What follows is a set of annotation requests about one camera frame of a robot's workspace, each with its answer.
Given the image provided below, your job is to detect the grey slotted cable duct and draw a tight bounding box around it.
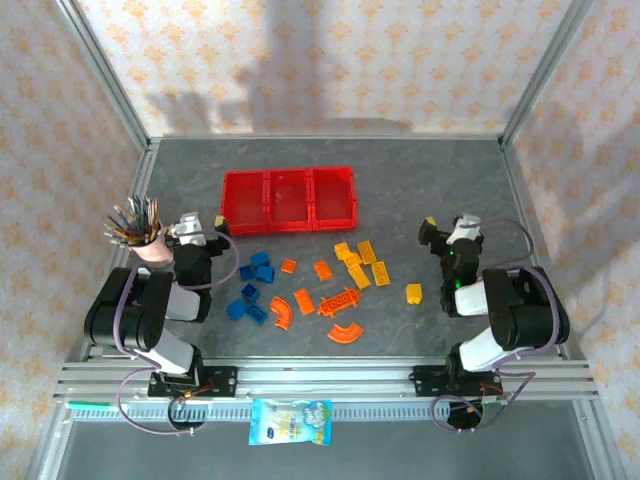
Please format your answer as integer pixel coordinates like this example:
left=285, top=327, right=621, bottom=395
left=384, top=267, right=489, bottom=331
left=67, top=402, right=501, bottom=422

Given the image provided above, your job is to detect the long orange lego plate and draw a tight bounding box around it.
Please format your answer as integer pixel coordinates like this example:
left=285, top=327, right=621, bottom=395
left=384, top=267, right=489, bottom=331
left=317, top=285, right=362, bottom=319

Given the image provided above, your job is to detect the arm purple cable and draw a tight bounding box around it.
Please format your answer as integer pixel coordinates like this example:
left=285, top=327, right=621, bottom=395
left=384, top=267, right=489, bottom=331
left=430, top=217, right=561, bottom=434
left=115, top=230, right=240, bottom=436

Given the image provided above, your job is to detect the pink cup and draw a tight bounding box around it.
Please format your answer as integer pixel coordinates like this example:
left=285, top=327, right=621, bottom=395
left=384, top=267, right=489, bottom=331
left=130, top=227, right=176, bottom=269

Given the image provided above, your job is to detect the curved orange lego piece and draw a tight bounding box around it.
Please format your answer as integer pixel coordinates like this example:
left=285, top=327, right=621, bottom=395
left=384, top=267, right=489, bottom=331
left=327, top=322, right=365, bottom=345
left=269, top=295, right=295, bottom=331

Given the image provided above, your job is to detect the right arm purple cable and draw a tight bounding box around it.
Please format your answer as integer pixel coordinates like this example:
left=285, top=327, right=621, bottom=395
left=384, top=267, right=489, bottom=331
left=430, top=217, right=561, bottom=434

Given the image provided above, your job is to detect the aluminium frame rail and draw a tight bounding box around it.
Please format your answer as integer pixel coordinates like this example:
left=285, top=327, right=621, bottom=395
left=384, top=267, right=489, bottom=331
left=147, top=132, right=506, bottom=143
left=499, top=139, right=576, bottom=361
left=74, top=139, right=162, bottom=361

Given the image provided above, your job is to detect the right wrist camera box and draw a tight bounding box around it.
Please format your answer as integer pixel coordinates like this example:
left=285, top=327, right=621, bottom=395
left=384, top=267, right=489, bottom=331
left=451, top=212, right=485, bottom=244

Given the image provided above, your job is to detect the blue snack bag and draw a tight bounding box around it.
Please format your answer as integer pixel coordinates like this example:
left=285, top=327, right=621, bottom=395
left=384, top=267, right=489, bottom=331
left=248, top=398, right=334, bottom=448

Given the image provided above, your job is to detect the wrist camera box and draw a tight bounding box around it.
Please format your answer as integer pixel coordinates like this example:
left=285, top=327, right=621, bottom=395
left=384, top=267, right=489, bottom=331
left=451, top=212, right=485, bottom=244
left=173, top=211, right=206, bottom=247

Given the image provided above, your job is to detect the aluminium frame post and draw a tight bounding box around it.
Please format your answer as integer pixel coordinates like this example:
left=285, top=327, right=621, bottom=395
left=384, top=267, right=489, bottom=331
left=499, top=0, right=597, bottom=149
left=573, top=399, right=629, bottom=480
left=52, top=0, right=151, bottom=151
left=27, top=404, right=76, bottom=480

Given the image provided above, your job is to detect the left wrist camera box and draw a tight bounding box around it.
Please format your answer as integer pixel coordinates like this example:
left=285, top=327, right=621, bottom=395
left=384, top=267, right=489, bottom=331
left=173, top=211, right=206, bottom=247

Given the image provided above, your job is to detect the red plastic bin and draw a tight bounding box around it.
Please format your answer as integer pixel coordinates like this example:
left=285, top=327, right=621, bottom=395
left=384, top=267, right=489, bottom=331
left=264, top=168, right=316, bottom=235
left=221, top=170, right=271, bottom=236
left=309, top=165, right=359, bottom=232

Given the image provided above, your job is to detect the wide aluminium base rail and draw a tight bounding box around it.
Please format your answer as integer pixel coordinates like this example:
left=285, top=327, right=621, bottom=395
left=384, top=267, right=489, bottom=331
left=53, top=356, right=600, bottom=401

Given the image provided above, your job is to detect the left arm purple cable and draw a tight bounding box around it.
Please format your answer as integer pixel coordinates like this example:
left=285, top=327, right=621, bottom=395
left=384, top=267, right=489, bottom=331
left=115, top=230, right=240, bottom=436

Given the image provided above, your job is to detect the small green circuit board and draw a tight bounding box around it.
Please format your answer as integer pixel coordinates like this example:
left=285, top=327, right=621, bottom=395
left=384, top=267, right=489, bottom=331
left=477, top=382, right=510, bottom=407

